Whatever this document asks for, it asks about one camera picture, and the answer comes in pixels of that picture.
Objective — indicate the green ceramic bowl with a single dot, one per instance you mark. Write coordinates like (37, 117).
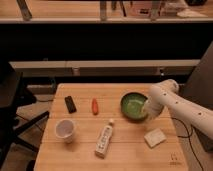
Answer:
(131, 106)

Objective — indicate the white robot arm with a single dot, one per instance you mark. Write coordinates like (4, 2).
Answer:
(165, 94)

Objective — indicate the orange carrot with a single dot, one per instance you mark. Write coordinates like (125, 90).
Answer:
(95, 108)

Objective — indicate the black rectangular block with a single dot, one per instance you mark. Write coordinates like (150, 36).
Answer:
(70, 104)

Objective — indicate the white paper cup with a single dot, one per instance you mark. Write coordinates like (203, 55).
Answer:
(65, 130)

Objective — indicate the white plastic bottle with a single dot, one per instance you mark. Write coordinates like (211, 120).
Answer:
(104, 139)

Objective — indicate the white sponge block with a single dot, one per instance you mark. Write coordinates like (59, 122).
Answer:
(154, 137)

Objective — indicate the black office chair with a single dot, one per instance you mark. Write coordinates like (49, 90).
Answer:
(13, 94)

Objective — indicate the wooden shelf rail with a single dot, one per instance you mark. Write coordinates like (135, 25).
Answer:
(105, 68)

